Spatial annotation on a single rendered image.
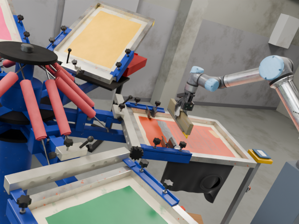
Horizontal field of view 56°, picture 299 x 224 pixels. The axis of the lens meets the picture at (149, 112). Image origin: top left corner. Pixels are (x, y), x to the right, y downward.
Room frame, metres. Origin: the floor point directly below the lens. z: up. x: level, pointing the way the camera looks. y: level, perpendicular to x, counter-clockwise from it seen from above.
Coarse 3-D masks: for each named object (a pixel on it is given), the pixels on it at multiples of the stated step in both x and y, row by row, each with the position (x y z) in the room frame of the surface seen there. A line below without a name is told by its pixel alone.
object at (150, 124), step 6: (144, 120) 1.78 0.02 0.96; (150, 120) 1.81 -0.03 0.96; (156, 120) 1.85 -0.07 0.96; (162, 120) 1.88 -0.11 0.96; (144, 126) 1.69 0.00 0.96; (150, 126) 1.72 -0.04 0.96; (156, 126) 1.75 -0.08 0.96; (168, 126) 1.81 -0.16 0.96; (198, 126) 1.99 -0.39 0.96; (204, 126) 2.02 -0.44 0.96; (216, 138) 1.87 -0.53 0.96
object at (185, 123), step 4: (172, 100) 1.84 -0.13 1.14; (172, 104) 1.82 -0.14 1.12; (172, 108) 1.80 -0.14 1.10; (172, 112) 1.78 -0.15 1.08; (180, 112) 1.67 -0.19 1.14; (180, 116) 1.65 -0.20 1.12; (184, 116) 1.61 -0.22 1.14; (180, 120) 1.64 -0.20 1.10; (184, 120) 1.59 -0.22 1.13; (188, 120) 1.57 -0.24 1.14; (180, 124) 1.62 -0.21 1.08; (184, 124) 1.57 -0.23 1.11; (188, 124) 1.53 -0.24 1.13; (192, 124) 1.53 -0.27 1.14; (184, 128) 1.56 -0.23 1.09; (188, 128) 1.52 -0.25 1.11; (184, 132) 1.54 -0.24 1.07; (188, 132) 1.53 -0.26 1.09
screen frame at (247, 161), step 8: (136, 112) 1.87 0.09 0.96; (144, 112) 1.89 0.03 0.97; (160, 112) 1.94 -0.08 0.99; (168, 112) 1.98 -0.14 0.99; (192, 120) 2.04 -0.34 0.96; (200, 120) 2.06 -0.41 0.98; (208, 120) 2.08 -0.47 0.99; (216, 120) 2.13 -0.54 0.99; (136, 128) 1.56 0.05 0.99; (224, 128) 2.02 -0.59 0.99; (224, 136) 1.94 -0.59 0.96; (232, 136) 1.91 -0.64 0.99; (232, 144) 1.82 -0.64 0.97; (192, 152) 1.48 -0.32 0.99; (240, 152) 1.72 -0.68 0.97; (192, 160) 1.45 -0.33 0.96; (200, 160) 1.46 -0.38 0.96; (208, 160) 1.48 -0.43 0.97; (216, 160) 1.50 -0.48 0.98; (224, 160) 1.52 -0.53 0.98; (232, 160) 1.54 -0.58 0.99; (240, 160) 1.57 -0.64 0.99; (248, 160) 1.61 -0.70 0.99
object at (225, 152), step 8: (152, 136) 1.59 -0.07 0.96; (160, 136) 1.62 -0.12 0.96; (152, 144) 1.49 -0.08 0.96; (160, 144) 1.52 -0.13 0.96; (216, 144) 1.77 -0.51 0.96; (224, 144) 1.81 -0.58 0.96; (200, 152) 1.58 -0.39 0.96; (208, 152) 1.61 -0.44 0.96; (216, 152) 1.65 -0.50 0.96; (224, 152) 1.68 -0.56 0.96
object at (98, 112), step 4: (96, 112) 1.49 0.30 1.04; (100, 112) 1.51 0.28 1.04; (104, 112) 1.53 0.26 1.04; (108, 112) 1.55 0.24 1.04; (112, 112) 1.56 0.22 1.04; (96, 116) 1.49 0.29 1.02; (100, 116) 1.50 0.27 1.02; (104, 116) 1.50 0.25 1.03; (108, 116) 1.51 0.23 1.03; (112, 116) 1.52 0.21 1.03; (100, 120) 1.50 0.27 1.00; (104, 120) 1.51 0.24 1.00; (112, 120) 1.52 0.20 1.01; (116, 120) 1.53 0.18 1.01
